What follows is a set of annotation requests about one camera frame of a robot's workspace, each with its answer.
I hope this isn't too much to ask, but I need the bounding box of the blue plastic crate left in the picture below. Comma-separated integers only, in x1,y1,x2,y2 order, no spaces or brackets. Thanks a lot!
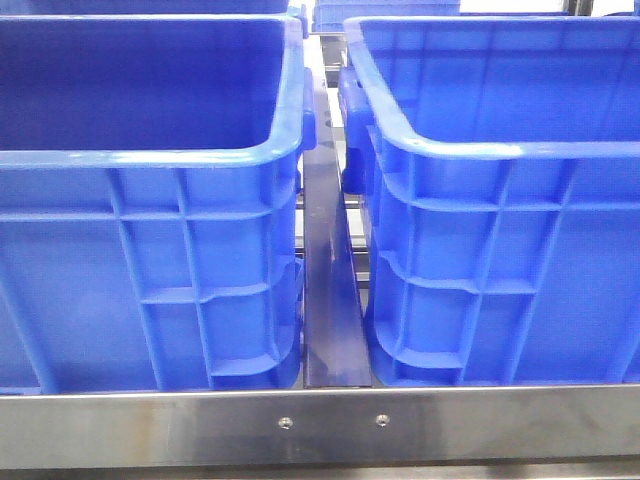
1,15,316,395

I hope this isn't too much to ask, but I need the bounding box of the blue plastic crate right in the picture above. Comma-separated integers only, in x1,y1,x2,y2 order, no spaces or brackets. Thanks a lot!
341,16,639,386

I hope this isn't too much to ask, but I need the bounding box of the right rail screw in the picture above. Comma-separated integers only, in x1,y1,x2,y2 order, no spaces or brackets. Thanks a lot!
375,414,390,428

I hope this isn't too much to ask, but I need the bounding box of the blue crate rear left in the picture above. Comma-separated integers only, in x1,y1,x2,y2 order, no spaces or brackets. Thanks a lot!
1,0,308,38

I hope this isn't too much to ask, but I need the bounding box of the rail screw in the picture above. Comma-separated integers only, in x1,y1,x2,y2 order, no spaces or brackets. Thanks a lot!
375,414,390,428
278,417,294,430

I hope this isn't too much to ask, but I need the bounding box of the stainless steel front rail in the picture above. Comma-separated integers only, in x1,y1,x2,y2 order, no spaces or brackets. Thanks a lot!
1,385,639,470

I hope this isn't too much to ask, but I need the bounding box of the left rail screw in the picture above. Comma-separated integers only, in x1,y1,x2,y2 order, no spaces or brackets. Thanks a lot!
278,417,294,430

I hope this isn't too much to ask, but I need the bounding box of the blue plastic crate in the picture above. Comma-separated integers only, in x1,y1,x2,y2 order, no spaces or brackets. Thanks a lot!
1,15,316,395
341,16,639,386

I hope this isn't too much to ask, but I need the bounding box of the blue crate rear right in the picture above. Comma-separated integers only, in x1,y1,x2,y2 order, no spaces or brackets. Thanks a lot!
312,0,461,33

